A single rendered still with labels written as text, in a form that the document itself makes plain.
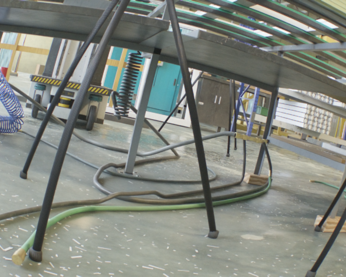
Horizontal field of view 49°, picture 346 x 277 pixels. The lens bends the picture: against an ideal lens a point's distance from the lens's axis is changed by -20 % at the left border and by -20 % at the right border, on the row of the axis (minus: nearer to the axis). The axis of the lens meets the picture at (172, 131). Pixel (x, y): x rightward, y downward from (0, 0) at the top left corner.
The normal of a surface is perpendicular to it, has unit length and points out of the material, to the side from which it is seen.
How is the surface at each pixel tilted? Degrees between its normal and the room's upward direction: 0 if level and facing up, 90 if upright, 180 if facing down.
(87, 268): 0
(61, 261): 0
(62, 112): 90
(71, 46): 90
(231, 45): 90
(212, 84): 90
